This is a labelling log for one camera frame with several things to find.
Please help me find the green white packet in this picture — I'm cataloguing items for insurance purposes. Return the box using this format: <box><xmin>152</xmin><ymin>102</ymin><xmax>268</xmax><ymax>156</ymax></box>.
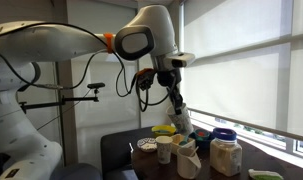
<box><xmin>248</xmin><ymin>169</ymin><xmax>284</xmax><ymax>180</ymax></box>

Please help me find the plastic jar blue lid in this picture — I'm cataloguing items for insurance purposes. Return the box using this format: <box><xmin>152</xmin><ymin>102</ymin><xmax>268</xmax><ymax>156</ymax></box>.
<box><xmin>210</xmin><ymin>128</ymin><xmax>242</xmax><ymax>177</ymax></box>

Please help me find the blue bowl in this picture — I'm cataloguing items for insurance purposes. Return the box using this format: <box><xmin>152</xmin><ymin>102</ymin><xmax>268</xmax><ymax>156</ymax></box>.
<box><xmin>189</xmin><ymin>129</ymin><xmax>214</xmax><ymax>150</ymax></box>

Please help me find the white paper cup standing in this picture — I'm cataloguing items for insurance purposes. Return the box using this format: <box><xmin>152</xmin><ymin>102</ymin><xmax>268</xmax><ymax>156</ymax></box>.
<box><xmin>156</xmin><ymin>136</ymin><xmax>173</xmax><ymax>164</ymax></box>

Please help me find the purple patterned paper plate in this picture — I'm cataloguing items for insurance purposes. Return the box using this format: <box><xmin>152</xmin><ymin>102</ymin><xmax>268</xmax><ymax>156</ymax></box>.
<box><xmin>137</xmin><ymin>138</ymin><xmax>157</xmax><ymax>152</ymax></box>

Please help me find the wooden stirrer stick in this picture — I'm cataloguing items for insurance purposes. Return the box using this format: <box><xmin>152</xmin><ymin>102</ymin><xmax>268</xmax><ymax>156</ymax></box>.
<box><xmin>190</xmin><ymin>146</ymin><xmax>199</xmax><ymax>157</ymax></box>

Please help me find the wooden box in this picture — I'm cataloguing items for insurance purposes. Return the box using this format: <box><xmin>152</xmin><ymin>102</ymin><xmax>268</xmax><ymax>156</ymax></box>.
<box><xmin>171</xmin><ymin>134</ymin><xmax>195</xmax><ymax>155</ymax></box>

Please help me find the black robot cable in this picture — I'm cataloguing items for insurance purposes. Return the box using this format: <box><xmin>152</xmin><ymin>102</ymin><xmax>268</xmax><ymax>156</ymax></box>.
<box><xmin>0</xmin><ymin>22</ymin><xmax>179</xmax><ymax>113</ymax></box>

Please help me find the cream plastic pitcher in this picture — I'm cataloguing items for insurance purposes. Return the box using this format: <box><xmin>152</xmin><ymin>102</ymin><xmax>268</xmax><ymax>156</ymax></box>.
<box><xmin>177</xmin><ymin>148</ymin><xmax>202</xmax><ymax>179</ymax></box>

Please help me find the yellow bowl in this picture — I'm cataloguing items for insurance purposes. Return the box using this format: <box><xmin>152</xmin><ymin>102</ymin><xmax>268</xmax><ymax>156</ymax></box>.
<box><xmin>151</xmin><ymin>125</ymin><xmax>176</xmax><ymax>137</ymax></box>

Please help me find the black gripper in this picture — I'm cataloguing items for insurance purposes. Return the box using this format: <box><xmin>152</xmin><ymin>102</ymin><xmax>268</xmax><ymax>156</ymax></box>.
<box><xmin>157</xmin><ymin>69</ymin><xmax>183</xmax><ymax>115</ymax></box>

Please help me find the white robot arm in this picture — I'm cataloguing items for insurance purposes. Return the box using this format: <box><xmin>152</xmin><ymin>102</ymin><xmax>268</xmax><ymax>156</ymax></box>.
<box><xmin>0</xmin><ymin>5</ymin><xmax>182</xmax><ymax>180</ymax></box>

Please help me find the patterned paper cup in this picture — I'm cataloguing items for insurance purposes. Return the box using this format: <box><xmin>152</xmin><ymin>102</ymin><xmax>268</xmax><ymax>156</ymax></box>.
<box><xmin>166</xmin><ymin>103</ymin><xmax>194</xmax><ymax>135</ymax></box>

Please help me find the black camera on stand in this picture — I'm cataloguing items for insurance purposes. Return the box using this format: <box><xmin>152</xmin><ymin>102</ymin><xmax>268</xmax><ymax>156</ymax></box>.
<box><xmin>87</xmin><ymin>82</ymin><xmax>105</xmax><ymax>89</ymax></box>

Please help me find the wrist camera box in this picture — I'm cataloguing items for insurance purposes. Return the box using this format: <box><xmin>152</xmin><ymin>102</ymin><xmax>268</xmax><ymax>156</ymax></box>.
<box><xmin>164</xmin><ymin>52</ymin><xmax>195</xmax><ymax>68</ymax></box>

